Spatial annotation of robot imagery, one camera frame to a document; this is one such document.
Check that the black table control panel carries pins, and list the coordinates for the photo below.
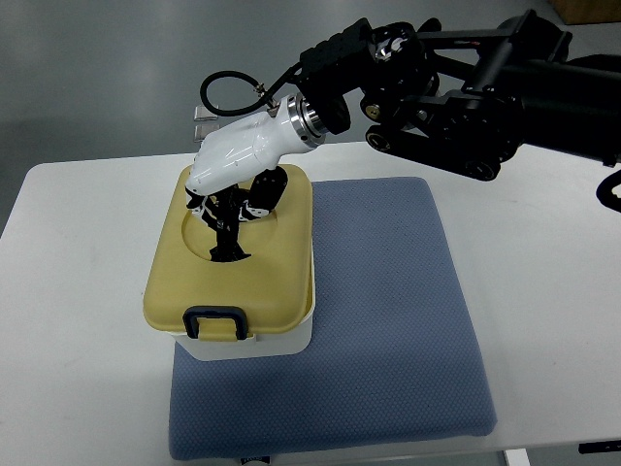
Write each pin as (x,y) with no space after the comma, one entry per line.
(600,447)

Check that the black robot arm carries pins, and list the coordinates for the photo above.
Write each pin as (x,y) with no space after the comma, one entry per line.
(460,101)

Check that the upper silver floor plate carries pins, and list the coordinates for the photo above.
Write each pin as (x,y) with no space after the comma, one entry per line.
(201,113)

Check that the brown cardboard box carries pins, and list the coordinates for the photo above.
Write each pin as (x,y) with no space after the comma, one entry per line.
(582,12)

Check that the white table leg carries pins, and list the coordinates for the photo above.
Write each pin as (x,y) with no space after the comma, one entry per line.
(516,457)

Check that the silver floor plate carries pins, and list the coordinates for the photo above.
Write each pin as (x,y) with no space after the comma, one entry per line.
(202,130)
(201,113)

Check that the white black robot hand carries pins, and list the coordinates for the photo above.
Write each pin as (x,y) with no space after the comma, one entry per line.
(246,148)

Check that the lower silver floor plate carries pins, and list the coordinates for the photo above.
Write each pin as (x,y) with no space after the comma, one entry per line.
(202,130)

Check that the yellow box lid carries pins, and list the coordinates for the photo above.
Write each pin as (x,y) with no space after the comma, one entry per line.
(272,285)

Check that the blue padded mat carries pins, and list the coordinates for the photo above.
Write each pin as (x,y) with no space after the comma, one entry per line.
(393,356)

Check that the white storage box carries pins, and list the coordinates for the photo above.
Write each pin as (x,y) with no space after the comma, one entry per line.
(261,345)

